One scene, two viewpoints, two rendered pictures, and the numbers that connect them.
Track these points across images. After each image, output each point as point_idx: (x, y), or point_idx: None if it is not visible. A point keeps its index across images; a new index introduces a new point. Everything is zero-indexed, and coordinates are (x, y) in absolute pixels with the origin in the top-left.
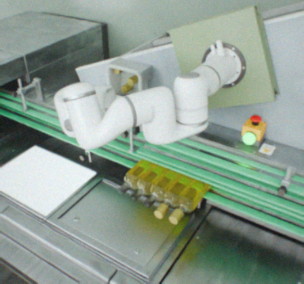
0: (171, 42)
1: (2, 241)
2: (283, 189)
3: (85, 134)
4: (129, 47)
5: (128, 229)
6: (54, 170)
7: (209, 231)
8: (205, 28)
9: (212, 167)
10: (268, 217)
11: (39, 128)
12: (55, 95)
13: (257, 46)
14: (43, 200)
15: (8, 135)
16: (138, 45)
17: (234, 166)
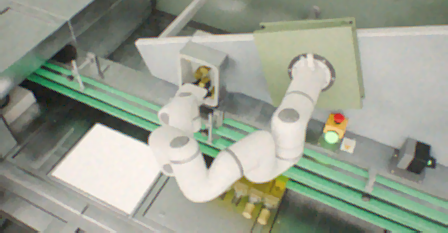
0: None
1: None
2: (368, 198)
3: (194, 192)
4: None
5: (214, 221)
6: (126, 156)
7: (288, 213)
8: (294, 37)
9: None
10: (346, 206)
11: (100, 107)
12: (153, 144)
13: (350, 62)
14: (123, 195)
15: (61, 108)
16: None
17: (318, 167)
